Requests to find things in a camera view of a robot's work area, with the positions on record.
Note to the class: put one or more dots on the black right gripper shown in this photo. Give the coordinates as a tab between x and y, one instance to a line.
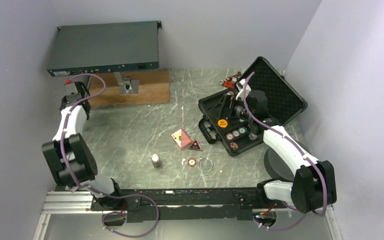
228	101

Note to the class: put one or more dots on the black poker set case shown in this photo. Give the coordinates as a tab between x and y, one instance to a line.
272	100

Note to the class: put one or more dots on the red playing card deck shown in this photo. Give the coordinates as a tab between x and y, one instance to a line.
181	138

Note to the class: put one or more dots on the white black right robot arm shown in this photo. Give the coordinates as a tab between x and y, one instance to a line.
312	187

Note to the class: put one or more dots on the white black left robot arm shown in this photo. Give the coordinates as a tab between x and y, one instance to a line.
68	157

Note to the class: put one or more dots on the orange round dealer button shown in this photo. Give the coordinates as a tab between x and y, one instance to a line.
222	123

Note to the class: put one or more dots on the poker chips row in case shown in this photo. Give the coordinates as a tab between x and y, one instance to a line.
240	138

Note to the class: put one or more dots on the red black triangle button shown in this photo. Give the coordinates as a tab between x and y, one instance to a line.
195	145

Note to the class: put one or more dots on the clear round plastic disc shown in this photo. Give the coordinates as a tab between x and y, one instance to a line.
205	164

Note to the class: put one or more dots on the single red poker chip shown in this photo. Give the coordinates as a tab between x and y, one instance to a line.
192	162

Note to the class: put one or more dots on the brown wooden board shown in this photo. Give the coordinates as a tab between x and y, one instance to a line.
154	88

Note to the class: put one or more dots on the dark green rack unit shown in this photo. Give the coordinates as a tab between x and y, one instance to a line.
105	48

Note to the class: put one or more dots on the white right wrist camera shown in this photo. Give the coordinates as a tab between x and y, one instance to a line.
242	89

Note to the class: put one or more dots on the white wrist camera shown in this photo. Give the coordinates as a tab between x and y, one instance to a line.
242	89
72	87

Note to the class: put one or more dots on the black aluminium mounting rail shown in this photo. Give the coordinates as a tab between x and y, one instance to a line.
141	205

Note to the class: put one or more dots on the silver metal stand bracket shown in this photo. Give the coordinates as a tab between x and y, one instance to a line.
126	84

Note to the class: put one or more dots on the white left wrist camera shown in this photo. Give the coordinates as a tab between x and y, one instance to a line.
72	87

